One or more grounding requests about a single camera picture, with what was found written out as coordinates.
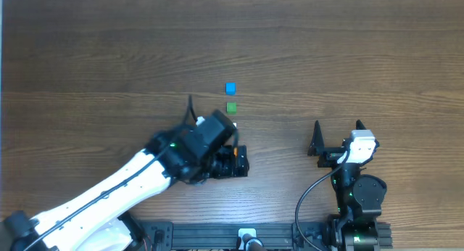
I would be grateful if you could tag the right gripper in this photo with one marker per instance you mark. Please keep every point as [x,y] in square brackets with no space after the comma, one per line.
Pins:
[330,157]

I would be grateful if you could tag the orange cube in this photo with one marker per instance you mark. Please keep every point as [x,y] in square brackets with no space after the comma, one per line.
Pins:
[235,152]

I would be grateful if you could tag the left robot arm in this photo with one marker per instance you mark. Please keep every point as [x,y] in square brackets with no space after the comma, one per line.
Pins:
[127,198]

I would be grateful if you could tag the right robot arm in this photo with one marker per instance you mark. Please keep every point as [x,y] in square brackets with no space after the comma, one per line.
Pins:
[368,194]

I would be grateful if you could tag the green cube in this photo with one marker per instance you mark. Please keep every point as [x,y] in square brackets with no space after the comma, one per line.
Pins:
[231,108]

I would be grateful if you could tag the blue cube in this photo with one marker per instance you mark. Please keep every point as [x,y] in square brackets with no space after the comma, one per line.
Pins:
[230,89]

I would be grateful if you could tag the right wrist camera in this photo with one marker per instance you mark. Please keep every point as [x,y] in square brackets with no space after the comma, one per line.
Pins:
[360,146]

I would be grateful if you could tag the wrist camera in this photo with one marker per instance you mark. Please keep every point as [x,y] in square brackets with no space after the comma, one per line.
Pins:
[360,146]
[200,121]

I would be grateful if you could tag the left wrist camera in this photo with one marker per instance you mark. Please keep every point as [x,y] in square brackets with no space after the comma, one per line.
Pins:
[200,121]

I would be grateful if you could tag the mounting rail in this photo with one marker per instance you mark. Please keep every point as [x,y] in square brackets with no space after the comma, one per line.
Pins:
[217,236]

